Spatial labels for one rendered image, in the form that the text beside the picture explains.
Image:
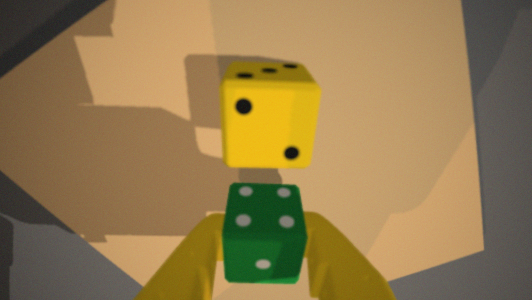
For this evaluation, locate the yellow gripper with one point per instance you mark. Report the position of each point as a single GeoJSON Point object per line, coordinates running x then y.
{"type": "Point", "coordinates": [337, 270]}

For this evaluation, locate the yellow die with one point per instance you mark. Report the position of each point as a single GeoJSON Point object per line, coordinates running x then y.
{"type": "Point", "coordinates": [268, 115]}

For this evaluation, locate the tan mat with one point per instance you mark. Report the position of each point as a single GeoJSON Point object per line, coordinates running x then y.
{"type": "Point", "coordinates": [114, 126]}

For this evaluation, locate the green die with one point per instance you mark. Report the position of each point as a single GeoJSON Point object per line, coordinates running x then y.
{"type": "Point", "coordinates": [264, 234]}

